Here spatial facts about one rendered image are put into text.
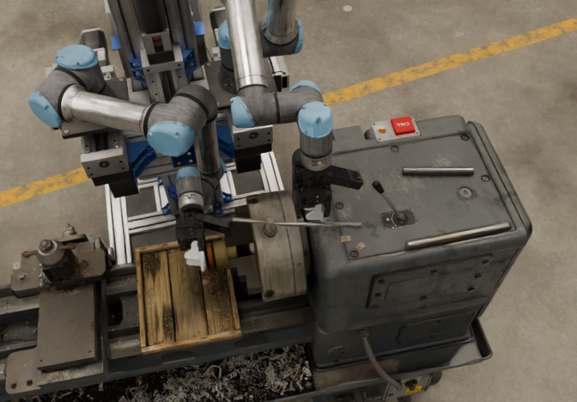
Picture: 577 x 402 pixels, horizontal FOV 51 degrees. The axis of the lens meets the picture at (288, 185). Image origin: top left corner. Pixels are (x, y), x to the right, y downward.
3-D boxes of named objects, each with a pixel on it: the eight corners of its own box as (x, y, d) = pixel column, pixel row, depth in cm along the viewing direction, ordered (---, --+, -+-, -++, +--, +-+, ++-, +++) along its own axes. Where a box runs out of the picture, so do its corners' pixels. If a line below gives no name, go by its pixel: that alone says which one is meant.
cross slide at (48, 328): (96, 237, 201) (93, 230, 198) (99, 362, 177) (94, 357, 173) (45, 246, 200) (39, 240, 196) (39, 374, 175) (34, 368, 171)
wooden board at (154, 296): (226, 238, 208) (225, 232, 204) (242, 338, 187) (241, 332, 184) (137, 253, 204) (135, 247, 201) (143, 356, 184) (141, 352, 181)
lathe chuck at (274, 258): (273, 211, 202) (275, 174, 173) (292, 305, 191) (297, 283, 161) (246, 216, 201) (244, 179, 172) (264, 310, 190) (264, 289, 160)
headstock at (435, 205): (451, 180, 221) (476, 106, 189) (502, 300, 194) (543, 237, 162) (289, 208, 214) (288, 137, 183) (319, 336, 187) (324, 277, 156)
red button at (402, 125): (408, 119, 187) (409, 115, 186) (415, 134, 184) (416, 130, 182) (389, 123, 187) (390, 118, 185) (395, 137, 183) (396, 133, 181)
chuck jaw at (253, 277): (265, 251, 177) (273, 287, 170) (266, 259, 181) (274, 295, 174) (227, 258, 176) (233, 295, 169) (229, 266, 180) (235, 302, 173)
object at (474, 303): (413, 287, 291) (451, 180, 221) (447, 385, 264) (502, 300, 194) (289, 310, 285) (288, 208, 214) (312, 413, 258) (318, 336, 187)
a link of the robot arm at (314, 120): (329, 95, 138) (337, 118, 132) (328, 133, 146) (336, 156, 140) (294, 100, 138) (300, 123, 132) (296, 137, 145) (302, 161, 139)
